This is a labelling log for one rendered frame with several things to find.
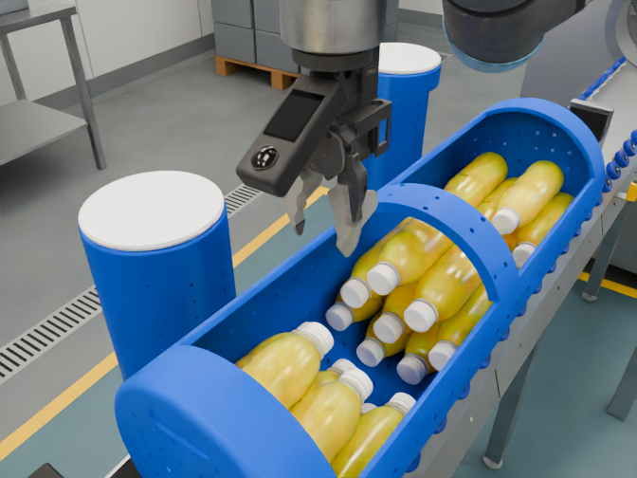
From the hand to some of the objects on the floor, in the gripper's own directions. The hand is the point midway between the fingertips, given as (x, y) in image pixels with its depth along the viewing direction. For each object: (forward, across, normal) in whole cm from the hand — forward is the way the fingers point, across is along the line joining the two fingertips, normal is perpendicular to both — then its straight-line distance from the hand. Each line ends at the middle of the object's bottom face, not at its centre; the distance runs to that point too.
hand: (318, 238), depth 61 cm
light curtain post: (+130, -34, -123) cm, 182 cm away
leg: (+130, -8, -79) cm, 152 cm away
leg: (+130, -8, -177) cm, 220 cm away
